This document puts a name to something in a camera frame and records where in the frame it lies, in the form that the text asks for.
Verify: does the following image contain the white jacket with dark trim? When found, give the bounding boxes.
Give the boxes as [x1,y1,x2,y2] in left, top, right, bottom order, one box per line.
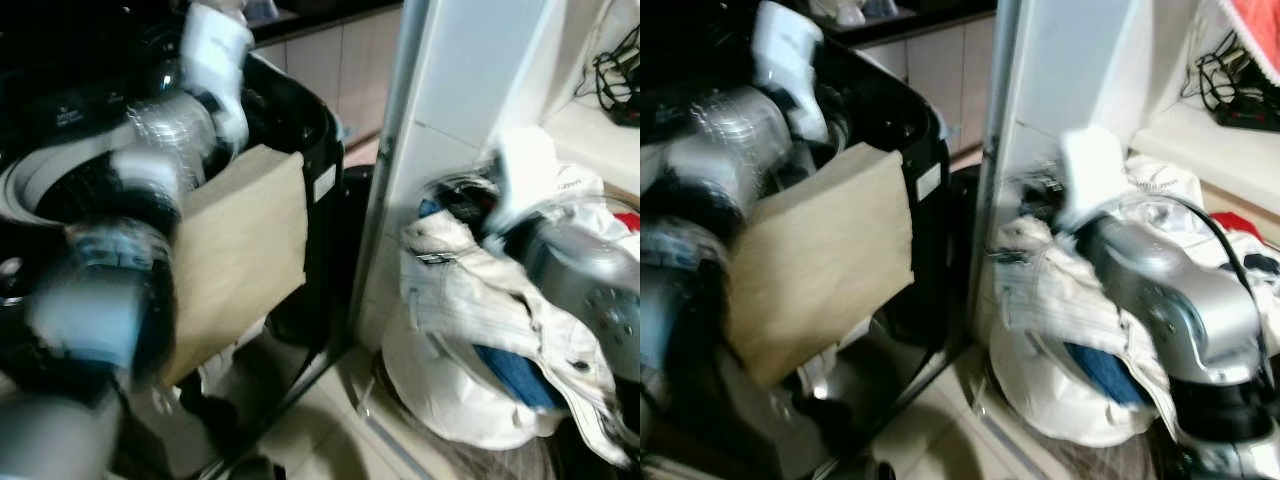
[988,152,1211,441]
[398,160,641,469]

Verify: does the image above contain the beige cloth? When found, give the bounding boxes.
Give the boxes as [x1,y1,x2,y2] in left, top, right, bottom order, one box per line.
[724,142,915,389]
[160,144,309,387]

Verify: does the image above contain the white cabinet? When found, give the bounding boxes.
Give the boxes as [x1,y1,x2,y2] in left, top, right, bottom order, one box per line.
[350,0,641,353]
[966,0,1280,351]

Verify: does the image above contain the blue denim garment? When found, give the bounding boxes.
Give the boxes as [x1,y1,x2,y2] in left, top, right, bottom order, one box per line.
[1064,342,1151,407]
[472,344,567,413]

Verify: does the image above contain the black power strip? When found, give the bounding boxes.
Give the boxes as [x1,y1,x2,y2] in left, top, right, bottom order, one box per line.
[1212,92,1280,133]

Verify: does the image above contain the orange red towel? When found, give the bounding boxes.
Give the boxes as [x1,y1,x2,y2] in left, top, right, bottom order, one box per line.
[1216,0,1280,67]

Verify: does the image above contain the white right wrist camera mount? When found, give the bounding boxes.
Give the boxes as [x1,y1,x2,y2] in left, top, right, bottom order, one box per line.
[492,126,563,233]
[1058,126,1131,231]

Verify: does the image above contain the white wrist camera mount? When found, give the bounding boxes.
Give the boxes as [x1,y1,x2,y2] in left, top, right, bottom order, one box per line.
[178,0,257,147]
[492,126,563,233]
[1058,126,1131,231]
[750,0,831,143]

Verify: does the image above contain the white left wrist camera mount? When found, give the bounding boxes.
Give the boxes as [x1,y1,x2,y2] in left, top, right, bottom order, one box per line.
[178,0,257,147]
[750,0,831,143]

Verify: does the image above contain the tangled black cables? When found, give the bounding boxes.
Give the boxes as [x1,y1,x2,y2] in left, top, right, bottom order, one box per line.
[574,24,641,127]
[1178,28,1280,133]

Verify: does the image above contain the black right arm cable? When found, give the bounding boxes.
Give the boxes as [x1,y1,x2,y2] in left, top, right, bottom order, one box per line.
[1160,194,1277,391]

